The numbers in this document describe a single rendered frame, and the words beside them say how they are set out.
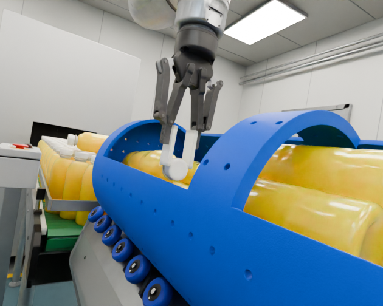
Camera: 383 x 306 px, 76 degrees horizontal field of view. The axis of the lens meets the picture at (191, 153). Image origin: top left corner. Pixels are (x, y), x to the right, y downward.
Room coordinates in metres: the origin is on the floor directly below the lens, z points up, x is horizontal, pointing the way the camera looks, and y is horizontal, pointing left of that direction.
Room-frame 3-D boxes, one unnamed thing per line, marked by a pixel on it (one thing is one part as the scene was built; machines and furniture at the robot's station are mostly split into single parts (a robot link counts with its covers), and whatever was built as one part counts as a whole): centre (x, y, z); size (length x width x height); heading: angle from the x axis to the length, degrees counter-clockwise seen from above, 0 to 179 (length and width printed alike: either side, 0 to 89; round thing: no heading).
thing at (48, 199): (1.33, 0.80, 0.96); 1.60 x 0.01 x 0.03; 34
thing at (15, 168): (0.72, 0.49, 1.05); 0.20 x 0.10 x 0.10; 34
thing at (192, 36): (0.44, 0.02, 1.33); 0.08 x 0.07 x 0.09; 124
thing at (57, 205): (0.77, 0.18, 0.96); 0.40 x 0.01 x 0.03; 124
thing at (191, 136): (0.45, 0.01, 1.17); 0.03 x 0.01 x 0.07; 34
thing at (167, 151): (0.43, 0.04, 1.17); 0.03 x 0.01 x 0.07; 34
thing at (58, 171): (0.82, 0.41, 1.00); 0.07 x 0.07 x 0.19
